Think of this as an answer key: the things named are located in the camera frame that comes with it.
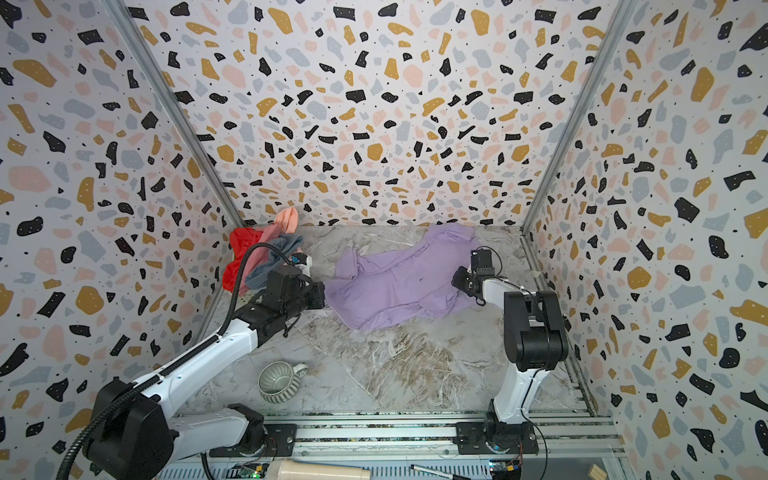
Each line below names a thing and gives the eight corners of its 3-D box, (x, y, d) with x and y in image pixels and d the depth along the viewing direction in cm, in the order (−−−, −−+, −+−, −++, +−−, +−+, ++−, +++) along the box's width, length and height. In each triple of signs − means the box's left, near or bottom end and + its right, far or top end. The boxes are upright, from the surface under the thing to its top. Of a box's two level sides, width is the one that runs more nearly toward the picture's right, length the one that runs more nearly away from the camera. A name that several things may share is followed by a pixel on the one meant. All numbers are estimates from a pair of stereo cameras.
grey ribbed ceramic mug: (258, 405, 81) (247, 398, 75) (268, 370, 87) (258, 360, 81) (303, 405, 81) (295, 398, 75) (310, 370, 87) (303, 360, 81)
